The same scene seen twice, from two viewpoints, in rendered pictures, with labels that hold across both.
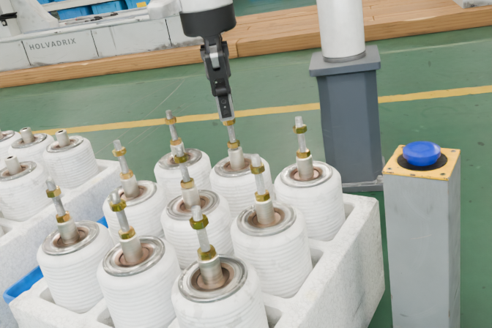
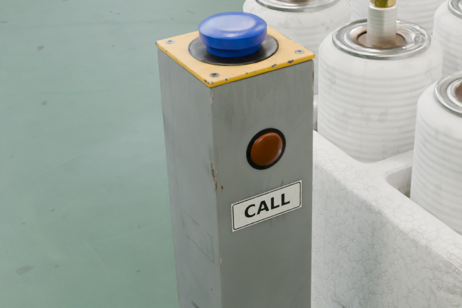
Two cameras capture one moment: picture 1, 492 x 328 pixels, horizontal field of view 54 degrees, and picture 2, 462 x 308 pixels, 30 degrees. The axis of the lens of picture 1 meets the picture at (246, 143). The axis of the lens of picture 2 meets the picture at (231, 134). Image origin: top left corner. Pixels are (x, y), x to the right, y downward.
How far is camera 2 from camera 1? 92 cm
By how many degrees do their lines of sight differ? 99
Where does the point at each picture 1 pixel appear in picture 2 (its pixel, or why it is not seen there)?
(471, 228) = not seen: outside the picture
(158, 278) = not seen: outside the picture
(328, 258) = (341, 159)
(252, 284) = (260, 13)
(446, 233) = (167, 139)
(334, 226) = (414, 187)
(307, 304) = not seen: hidden behind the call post
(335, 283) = not seen: hidden behind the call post
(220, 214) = (450, 25)
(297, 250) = (323, 82)
